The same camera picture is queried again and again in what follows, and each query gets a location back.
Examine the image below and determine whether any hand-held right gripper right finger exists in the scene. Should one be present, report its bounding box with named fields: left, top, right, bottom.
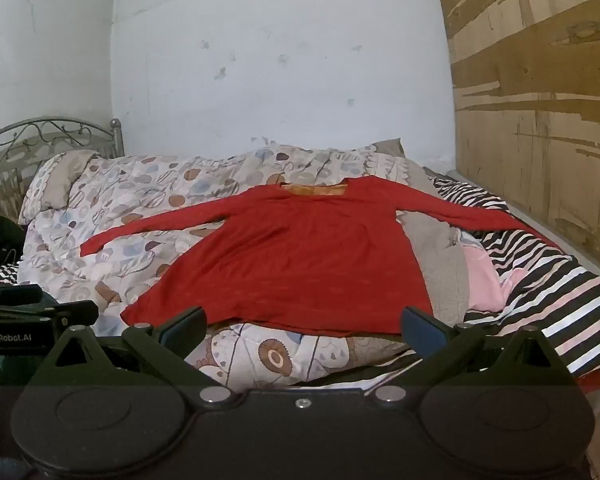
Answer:
left=374, top=306, right=579, bottom=404

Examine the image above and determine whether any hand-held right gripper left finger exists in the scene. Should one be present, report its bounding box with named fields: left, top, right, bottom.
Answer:
left=30, top=306, right=235, bottom=404

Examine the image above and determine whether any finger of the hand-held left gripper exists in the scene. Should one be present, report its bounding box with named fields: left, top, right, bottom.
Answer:
left=0, top=283, right=44, bottom=306
left=0, top=300, right=100, bottom=328

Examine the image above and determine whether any red long-sleeved dress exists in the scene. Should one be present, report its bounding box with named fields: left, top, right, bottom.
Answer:
left=80, top=176, right=563, bottom=336

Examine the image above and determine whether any black cloth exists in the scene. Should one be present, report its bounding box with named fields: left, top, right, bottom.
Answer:
left=0, top=215, right=28, bottom=268

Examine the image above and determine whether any grey cloth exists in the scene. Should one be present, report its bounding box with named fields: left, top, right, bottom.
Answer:
left=397, top=160, right=470, bottom=332

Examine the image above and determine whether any pink cloth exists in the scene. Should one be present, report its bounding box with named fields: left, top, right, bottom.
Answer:
left=462, top=247, right=528, bottom=311

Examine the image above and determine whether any beige pillow with patterned trim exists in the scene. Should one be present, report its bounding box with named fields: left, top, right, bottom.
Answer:
left=19, top=149, right=101, bottom=223

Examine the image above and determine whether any patterned quilt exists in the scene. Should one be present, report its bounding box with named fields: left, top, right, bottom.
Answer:
left=17, top=142, right=436, bottom=392

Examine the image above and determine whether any striped bed sheet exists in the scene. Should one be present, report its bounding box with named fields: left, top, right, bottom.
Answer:
left=0, top=175, right=600, bottom=392

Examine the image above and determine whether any metal bed headboard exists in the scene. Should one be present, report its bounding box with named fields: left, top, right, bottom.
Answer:
left=0, top=117, right=126, bottom=221

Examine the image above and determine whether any tan pillow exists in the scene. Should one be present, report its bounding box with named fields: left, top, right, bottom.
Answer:
left=370, top=138, right=407, bottom=159

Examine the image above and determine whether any plywood board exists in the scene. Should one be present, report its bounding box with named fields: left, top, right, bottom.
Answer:
left=430, top=0, right=600, bottom=281

